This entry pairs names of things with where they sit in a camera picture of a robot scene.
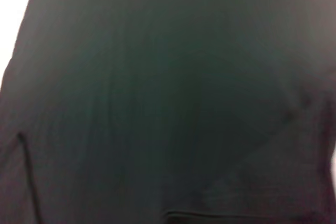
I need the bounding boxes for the black shirt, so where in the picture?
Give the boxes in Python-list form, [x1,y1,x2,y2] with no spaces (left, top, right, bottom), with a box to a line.
[0,0,336,224]

